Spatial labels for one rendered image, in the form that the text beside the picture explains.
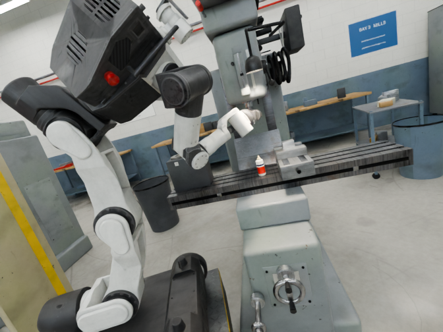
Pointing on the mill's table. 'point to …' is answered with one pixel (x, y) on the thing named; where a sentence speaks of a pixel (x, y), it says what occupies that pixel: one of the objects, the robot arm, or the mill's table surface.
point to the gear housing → (229, 17)
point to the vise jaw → (291, 152)
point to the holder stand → (188, 174)
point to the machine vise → (302, 162)
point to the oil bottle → (260, 166)
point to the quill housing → (233, 38)
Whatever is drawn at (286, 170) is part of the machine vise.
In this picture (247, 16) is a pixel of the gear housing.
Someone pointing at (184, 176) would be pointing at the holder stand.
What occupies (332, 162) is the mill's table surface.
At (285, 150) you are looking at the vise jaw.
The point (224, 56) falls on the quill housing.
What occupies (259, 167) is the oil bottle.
